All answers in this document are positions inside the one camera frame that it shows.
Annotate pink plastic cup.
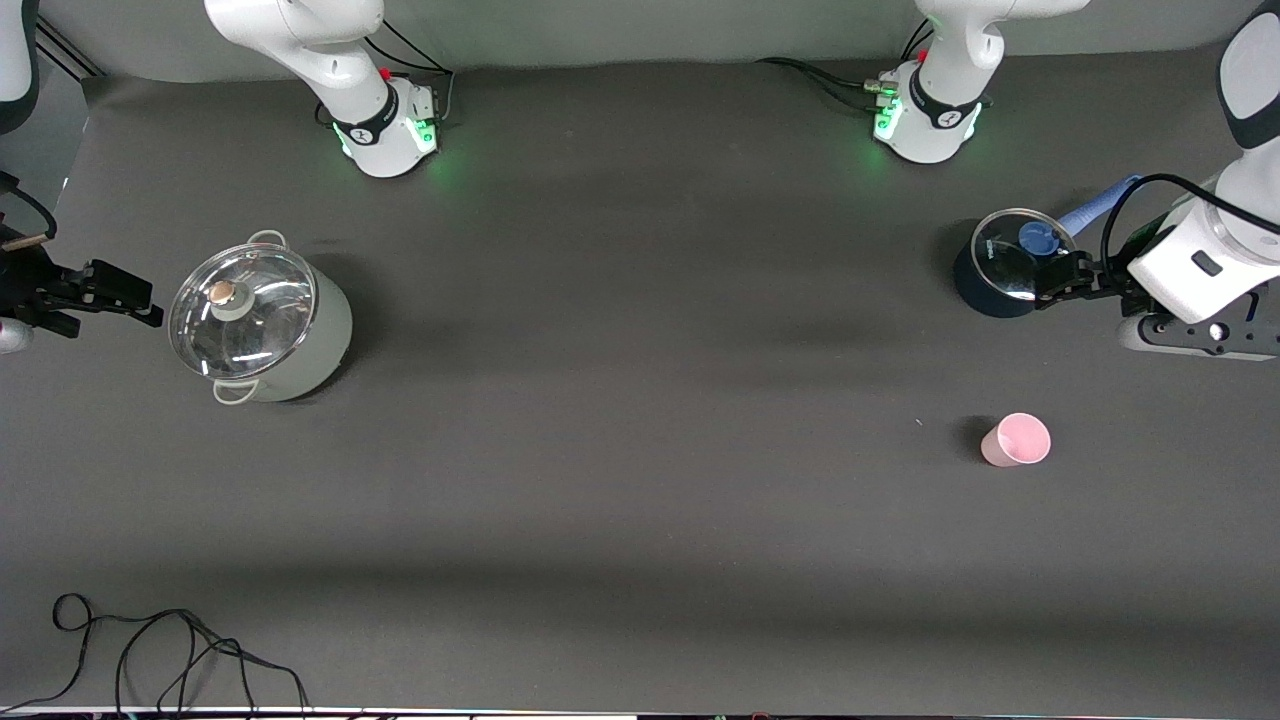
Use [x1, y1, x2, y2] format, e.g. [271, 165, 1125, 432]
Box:
[980, 412, 1052, 468]

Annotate glass lid with blue knob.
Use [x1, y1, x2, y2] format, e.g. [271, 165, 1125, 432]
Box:
[971, 208, 1081, 303]

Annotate dark blue saucepan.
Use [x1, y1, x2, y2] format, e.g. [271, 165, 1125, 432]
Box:
[953, 175, 1141, 319]

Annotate glass lid with wooden knob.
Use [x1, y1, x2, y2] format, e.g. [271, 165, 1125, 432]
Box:
[168, 243, 319, 381]

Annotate grey steel stock pot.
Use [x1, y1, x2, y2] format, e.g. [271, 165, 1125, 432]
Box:
[170, 230, 353, 404]

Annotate dark grey table cloth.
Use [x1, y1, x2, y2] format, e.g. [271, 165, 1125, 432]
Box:
[0, 35, 1280, 716]

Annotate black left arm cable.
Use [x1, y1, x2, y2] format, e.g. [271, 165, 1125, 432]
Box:
[1100, 173, 1280, 291]

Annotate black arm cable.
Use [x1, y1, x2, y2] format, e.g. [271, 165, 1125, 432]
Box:
[0, 172, 56, 241]
[1100, 173, 1280, 291]

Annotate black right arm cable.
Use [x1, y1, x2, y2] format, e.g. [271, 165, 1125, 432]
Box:
[0, 172, 56, 241]

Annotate black left base cables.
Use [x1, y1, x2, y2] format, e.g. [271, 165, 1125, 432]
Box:
[755, 18, 936, 113]

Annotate black base cables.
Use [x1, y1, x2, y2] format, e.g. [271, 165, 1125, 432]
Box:
[755, 18, 936, 113]
[318, 18, 457, 129]

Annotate thin black loose cable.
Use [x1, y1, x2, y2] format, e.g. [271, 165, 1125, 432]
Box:
[0, 593, 311, 713]

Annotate black right base cables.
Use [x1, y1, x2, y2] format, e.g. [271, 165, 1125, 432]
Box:
[318, 18, 457, 129]

